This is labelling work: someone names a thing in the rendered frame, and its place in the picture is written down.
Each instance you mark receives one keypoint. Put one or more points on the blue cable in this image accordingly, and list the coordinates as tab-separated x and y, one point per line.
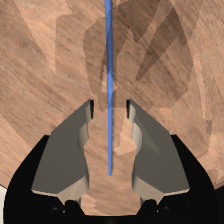
109	43

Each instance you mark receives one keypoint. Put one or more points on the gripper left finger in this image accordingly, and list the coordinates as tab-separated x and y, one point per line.
54	171

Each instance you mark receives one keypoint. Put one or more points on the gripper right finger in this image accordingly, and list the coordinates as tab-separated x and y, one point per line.
165	170

